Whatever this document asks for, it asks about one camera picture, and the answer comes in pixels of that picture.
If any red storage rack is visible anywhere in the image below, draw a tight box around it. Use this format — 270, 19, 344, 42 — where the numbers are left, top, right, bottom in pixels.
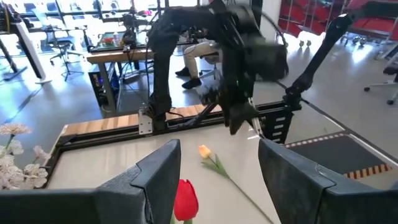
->
277, 0, 398, 40

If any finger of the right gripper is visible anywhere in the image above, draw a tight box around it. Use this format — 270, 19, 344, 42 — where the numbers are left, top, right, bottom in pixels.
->
241, 101, 259, 121
225, 102, 246, 135

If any office chair base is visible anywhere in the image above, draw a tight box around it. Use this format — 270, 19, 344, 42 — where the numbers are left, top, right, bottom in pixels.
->
363, 60, 398, 106

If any black computer tower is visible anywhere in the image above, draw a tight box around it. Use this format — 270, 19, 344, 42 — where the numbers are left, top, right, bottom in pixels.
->
88, 71, 109, 108

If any white artificial flower bunch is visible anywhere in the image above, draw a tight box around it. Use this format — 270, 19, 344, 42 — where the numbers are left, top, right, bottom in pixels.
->
0, 144, 51, 191
0, 122, 34, 156

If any silver metal bracket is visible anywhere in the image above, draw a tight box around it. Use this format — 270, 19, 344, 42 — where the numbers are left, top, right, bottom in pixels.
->
138, 108, 154, 136

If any black orange striped mat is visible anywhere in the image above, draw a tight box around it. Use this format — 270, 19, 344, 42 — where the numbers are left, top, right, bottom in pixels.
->
284, 132, 395, 180

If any person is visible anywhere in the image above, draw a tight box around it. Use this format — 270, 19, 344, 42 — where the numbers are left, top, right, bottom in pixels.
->
175, 39, 224, 91

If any red artificial tulip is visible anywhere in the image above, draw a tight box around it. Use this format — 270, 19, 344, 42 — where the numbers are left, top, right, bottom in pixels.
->
170, 179, 200, 224

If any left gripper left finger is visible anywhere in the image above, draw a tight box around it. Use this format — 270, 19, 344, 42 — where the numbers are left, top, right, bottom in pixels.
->
92, 138, 182, 224

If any peach artificial tulip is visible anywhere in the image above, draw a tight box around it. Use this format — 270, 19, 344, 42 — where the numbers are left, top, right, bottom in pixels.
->
198, 144, 276, 224

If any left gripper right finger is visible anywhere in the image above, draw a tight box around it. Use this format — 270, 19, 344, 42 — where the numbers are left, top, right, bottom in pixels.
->
257, 138, 349, 224

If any white desk leg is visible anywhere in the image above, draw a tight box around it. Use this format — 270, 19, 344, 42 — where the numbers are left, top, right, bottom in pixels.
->
11, 21, 53, 85

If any black office chair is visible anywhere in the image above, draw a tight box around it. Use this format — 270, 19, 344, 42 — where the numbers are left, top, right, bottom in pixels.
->
43, 26, 85, 82

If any wooden desk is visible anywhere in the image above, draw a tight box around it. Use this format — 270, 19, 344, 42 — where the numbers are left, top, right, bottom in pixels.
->
86, 48, 156, 118

